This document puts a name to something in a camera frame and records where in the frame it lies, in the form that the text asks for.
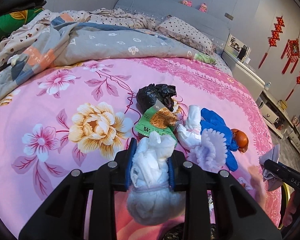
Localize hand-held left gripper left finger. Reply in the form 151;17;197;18
19;138;138;240

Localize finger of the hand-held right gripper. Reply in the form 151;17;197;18
263;159;285;178

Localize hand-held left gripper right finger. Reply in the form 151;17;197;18
166;151;283;240

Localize grey cloth piece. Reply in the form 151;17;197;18
259;144;283;192

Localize white plastic bag bundle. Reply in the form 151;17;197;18
126;131;187;227

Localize green packet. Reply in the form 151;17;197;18
134;105;178;146

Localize orange tangerine peel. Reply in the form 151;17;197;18
230;128;249;153

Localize blue glove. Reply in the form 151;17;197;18
199;108;240;173

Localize black plastic bag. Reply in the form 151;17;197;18
136;83;177;112

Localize person's right hand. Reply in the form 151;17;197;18
282;191;300;227

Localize small paper label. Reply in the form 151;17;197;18
236;177;253;190

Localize white crumpled tissue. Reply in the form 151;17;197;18
177;104;206;152

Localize white tv cabinet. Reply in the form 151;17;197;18
255;89;300;161

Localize orange snack wrapper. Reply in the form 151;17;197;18
149;102;178;130

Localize white nightstand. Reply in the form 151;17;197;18
221;47;266;101

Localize pink floral bedsheet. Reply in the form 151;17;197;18
0;56;285;240

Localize dotted fitted sheet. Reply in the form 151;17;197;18
211;51;233;77

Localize red tasselled knot ornament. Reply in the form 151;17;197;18
281;38;300;75

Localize light green floral cloth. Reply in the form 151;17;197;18
193;52;217;65

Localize black small device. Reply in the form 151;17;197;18
239;44;250;59

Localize grey dotted patchwork quilt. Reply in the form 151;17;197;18
0;7;217;107

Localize desk calendar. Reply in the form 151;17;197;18
227;34;247;60

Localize dotted ruffled pillow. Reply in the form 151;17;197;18
156;16;216;55

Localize green and black clothes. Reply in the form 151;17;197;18
0;7;45;55

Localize white charging cable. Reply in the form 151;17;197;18
129;0;141;13

